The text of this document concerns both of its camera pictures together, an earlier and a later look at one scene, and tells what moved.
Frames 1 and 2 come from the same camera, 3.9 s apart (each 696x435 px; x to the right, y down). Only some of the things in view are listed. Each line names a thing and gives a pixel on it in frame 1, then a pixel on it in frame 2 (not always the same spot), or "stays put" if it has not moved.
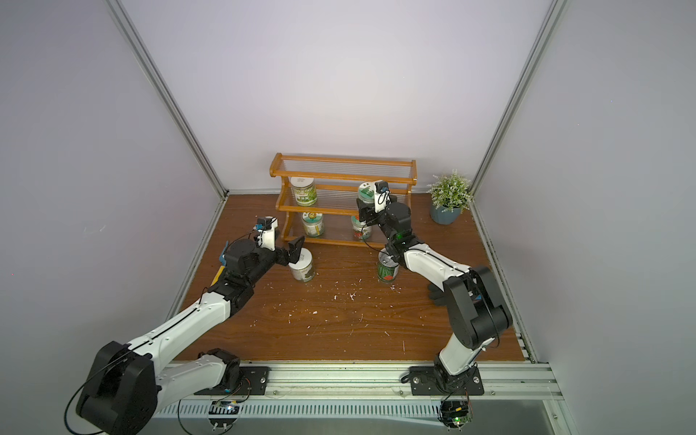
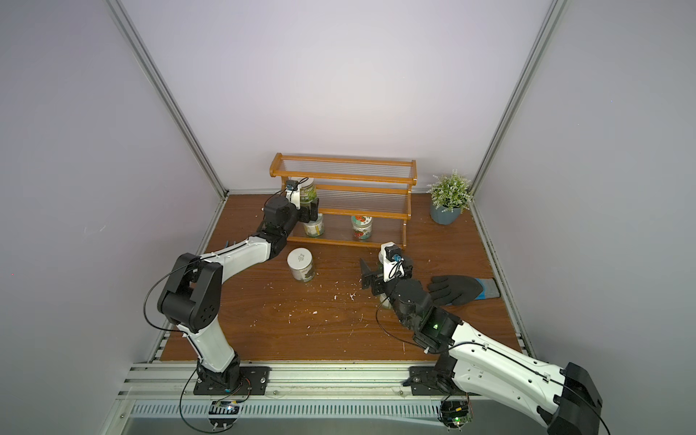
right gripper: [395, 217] -> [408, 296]
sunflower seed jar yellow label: [314, 224] stays put
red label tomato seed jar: [362, 231] stays put
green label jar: [304, 190] stays put
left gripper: [291, 256] -> [312, 210]
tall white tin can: [304, 269] stays put
